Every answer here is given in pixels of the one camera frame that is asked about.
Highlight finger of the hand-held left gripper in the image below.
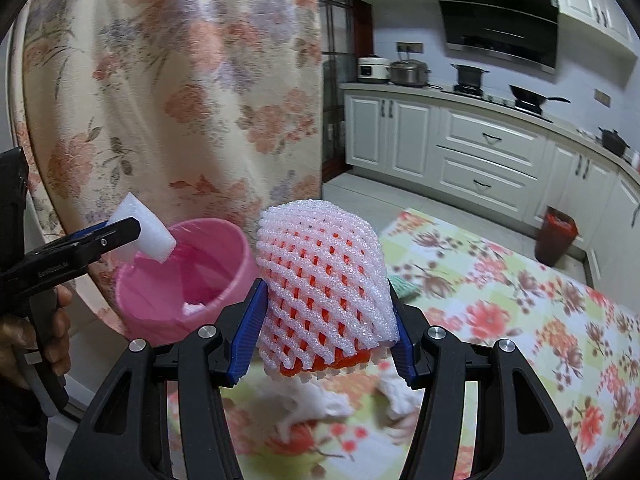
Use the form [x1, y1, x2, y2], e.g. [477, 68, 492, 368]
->
[60, 224, 111, 249]
[82, 216, 142, 264]

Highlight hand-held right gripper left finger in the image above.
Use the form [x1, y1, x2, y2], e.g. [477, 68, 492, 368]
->
[57, 277, 271, 480]

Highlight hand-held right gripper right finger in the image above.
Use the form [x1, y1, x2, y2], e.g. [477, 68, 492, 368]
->
[387, 290, 586, 480]

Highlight white foam block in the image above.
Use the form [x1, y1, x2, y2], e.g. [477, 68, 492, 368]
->
[109, 192, 177, 264]

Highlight white tissue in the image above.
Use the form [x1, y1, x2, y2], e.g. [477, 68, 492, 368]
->
[379, 360, 426, 417]

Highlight green striped cloth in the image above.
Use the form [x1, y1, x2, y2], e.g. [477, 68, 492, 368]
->
[389, 276, 422, 303]

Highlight pink lined waste bin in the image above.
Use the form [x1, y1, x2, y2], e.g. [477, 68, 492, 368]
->
[114, 218, 261, 348]

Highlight pale pink foam fruit net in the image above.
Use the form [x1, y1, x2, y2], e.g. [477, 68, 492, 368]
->
[255, 201, 399, 387]

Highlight white knotted plastic bag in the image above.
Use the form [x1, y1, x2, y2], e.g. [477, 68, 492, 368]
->
[270, 379, 353, 442]

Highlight person's left hand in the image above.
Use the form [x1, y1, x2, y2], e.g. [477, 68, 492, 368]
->
[0, 284, 74, 392]

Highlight floral tablecloth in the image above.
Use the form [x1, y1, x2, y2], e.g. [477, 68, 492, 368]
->
[165, 208, 640, 480]

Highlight floral curtain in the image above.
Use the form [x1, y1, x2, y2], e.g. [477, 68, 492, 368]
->
[10, 0, 323, 321]

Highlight red lined floor bin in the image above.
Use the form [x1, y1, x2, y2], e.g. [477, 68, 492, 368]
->
[534, 206, 579, 267]

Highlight white base cabinets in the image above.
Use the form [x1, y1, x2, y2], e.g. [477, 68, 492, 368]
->
[341, 87, 640, 311]

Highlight wooden glass door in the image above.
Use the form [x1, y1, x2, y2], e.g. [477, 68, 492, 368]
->
[317, 0, 374, 184]

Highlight gas stove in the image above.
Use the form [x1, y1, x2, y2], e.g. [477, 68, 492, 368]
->
[452, 83, 556, 124]

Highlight silver pressure cooker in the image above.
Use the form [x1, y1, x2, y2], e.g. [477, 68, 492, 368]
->
[389, 59, 432, 87]

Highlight white rice cooker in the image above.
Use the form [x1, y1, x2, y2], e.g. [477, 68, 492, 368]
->
[356, 56, 392, 84]

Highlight black stock pot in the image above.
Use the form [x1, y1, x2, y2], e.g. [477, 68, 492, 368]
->
[450, 63, 491, 89]

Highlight black wok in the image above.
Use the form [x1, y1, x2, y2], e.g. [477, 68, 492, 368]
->
[509, 84, 572, 109]

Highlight small black lidded pot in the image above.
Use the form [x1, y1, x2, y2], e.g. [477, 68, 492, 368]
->
[598, 127, 630, 157]

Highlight black range hood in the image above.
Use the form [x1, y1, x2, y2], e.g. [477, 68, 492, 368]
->
[433, 0, 560, 75]

